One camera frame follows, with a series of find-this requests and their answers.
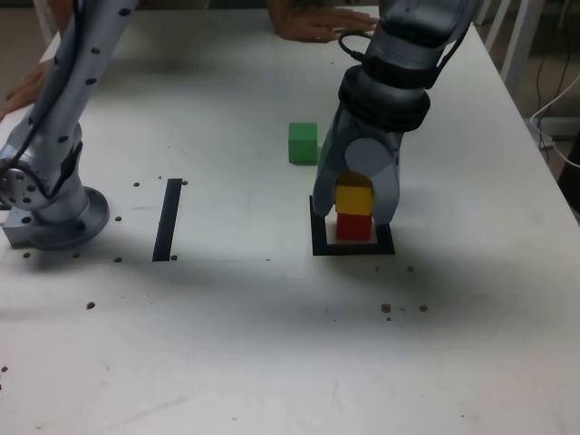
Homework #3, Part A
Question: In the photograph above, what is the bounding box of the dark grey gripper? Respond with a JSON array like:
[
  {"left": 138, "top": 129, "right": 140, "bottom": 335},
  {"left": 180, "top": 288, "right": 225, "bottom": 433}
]
[{"left": 312, "top": 107, "right": 405, "bottom": 226}]

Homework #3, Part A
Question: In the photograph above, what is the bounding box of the yellow cube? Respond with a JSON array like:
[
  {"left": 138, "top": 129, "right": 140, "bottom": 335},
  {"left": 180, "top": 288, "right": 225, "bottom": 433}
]
[{"left": 333, "top": 171, "right": 375, "bottom": 216}]

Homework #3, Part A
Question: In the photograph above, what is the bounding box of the red cube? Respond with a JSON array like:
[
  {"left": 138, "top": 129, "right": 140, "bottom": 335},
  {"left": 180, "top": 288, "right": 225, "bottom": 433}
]
[{"left": 335, "top": 212, "right": 372, "bottom": 242}]

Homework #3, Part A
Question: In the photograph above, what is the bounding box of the green cube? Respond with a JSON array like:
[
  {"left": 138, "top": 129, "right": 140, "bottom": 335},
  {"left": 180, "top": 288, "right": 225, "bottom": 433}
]
[{"left": 287, "top": 121, "right": 319, "bottom": 166}]

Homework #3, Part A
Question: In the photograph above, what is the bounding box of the black tape square outline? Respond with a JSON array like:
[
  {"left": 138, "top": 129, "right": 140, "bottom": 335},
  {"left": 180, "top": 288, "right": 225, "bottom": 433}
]
[{"left": 309, "top": 194, "right": 396, "bottom": 257}]

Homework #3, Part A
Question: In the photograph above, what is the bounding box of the person's left hand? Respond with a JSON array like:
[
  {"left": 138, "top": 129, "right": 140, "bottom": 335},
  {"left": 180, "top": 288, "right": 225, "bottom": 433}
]
[{"left": 266, "top": 2, "right": 379, "bottom": 44}]

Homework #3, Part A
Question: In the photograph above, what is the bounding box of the person's right hand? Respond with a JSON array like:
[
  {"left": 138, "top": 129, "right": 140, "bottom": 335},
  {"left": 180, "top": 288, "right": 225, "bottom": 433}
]
[{"left": 4, "top": 61, "right": 53, "bottom": 114}]

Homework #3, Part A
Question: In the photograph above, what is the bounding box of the black tape strip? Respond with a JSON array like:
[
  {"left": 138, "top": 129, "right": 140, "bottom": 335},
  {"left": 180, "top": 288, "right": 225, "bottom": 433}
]
[{"left": 151, "top": 178, "right": 183, "bottom": 263}]

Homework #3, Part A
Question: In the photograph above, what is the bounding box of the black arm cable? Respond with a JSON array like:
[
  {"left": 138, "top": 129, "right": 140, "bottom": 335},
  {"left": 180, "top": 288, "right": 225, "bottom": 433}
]
[{"left": 338, "top": 29, "right": 377, "bottom": 63}]

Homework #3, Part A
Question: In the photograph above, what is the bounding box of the white cable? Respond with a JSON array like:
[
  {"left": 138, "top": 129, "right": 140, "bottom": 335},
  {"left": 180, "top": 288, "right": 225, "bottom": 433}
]
[{"left": 528, "top": 74, "right": 580, "bottom": 169}]

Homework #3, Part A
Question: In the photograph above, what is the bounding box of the thin black cable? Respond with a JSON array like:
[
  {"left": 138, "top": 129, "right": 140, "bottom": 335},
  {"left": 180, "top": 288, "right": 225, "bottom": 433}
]
[{"left": 536, "top": 53, "right": 545, "bottom": 112}]

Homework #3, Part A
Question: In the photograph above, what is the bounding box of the white furniture frame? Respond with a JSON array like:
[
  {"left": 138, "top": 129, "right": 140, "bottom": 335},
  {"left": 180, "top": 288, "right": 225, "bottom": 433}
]
[{"left": 475, "top": 0, "right": 543, "bottom": 92}]

